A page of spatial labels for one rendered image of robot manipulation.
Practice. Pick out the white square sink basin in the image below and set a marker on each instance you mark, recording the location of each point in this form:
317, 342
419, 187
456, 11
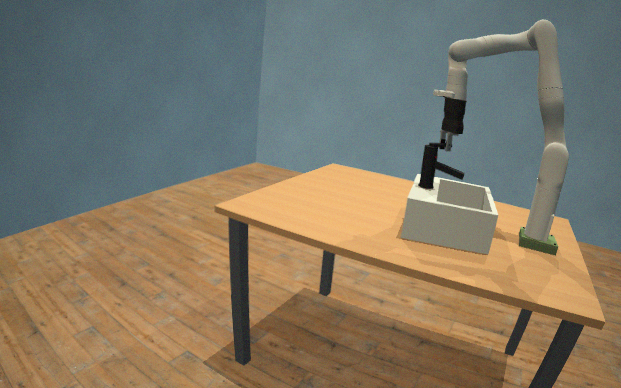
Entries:
429, 220

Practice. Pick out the black mixer tap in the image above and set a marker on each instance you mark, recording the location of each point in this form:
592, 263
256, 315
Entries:
430, 163

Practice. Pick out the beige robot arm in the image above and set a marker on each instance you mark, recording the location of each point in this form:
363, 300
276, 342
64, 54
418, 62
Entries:
551, 102

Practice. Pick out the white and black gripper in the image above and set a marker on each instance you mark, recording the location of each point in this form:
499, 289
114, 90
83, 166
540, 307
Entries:
454, 111

